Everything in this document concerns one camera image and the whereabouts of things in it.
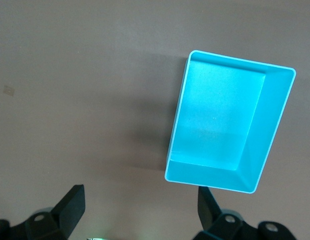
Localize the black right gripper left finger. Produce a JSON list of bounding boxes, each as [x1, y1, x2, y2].
[[0, 184, 85, 240]]

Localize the blue plastic box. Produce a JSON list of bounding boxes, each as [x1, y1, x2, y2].
[[164, 49, 297, 195]]

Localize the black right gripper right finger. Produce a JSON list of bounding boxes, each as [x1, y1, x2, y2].
[[194, 186, 299, 240]]

